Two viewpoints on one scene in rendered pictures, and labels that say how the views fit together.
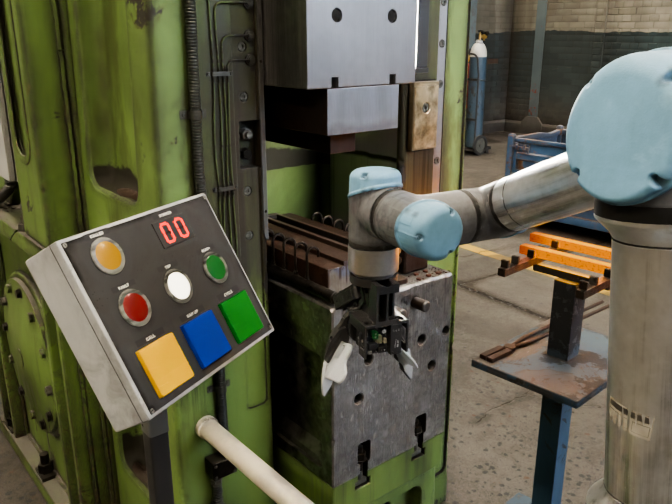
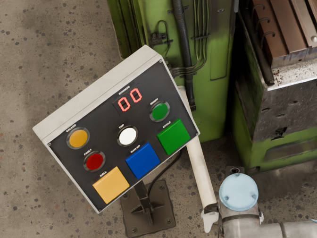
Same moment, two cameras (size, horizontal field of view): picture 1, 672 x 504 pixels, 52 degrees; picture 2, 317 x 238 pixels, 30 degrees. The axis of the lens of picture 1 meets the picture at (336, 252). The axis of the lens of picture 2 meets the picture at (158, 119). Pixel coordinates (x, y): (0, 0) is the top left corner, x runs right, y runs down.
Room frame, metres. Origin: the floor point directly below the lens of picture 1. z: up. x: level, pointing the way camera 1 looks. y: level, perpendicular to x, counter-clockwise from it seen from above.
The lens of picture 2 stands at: (0.66, -0.11, 2.43)
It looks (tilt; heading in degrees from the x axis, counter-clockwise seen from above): 68 degrees down; 36
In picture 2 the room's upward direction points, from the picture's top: 11 degrees counter-clockwise
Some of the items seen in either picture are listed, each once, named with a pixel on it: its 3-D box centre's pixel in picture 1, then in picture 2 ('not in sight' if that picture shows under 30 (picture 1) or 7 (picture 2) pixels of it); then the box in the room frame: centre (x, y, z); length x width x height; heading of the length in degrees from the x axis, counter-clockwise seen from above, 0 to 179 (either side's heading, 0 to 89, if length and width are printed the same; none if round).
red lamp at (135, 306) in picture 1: (135, 307); (94, 161); (0.94, 0.29, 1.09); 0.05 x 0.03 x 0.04; 129
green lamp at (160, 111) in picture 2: (215, 267); (159, 111); (1.12, 0.21, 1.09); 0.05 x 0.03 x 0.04; 129
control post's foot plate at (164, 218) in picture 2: not in sight; (145, 206); (1.06, 0.32, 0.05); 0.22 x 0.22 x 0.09; 39
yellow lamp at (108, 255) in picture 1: (108, 255); (78, 138); (0.95, 0.33, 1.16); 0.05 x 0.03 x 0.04; 129
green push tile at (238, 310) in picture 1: (239, 317); (172, 136); (1.10, 0.17, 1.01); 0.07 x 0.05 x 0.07; 154
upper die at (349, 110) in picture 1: (305, 101); not in sight; (1.64, 0.07, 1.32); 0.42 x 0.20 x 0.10; 39
